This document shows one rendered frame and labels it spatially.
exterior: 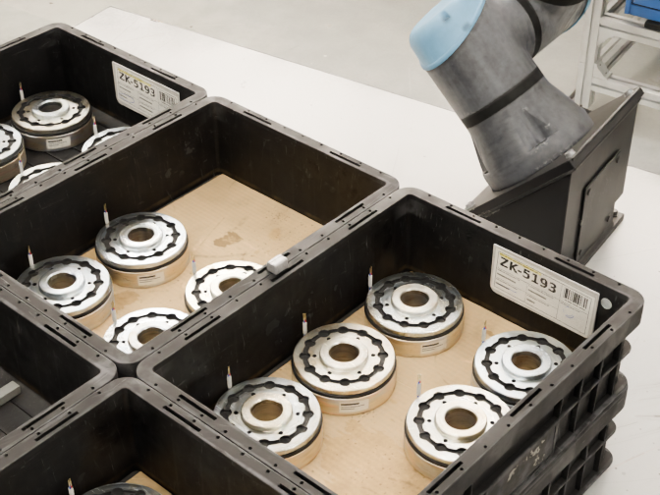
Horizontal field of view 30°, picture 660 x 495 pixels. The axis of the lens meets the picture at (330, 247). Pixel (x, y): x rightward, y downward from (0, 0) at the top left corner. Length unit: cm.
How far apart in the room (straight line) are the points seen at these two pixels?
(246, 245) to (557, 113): 41
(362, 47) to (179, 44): 154
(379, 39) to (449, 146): 185
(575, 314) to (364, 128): 71
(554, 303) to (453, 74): 37
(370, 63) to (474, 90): 204
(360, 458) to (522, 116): 53
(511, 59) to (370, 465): 58
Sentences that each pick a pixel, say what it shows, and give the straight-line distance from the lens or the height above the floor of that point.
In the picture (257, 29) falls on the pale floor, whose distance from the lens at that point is 373.
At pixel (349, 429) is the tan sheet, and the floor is 83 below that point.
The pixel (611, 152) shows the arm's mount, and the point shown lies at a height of 85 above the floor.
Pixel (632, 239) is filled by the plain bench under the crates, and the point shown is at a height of 70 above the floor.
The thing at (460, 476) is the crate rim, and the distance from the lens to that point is 102.
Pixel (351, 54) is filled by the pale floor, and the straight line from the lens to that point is 359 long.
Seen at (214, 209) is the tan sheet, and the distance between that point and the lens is 148.
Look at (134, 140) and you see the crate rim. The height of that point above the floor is 93.
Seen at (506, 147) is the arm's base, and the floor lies 88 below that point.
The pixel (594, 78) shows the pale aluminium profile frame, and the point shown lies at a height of 14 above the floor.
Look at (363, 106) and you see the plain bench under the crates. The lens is 194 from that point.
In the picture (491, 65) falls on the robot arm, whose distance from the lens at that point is 151.
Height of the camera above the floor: 167
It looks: 37 degrees down
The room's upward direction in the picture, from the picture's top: straight up
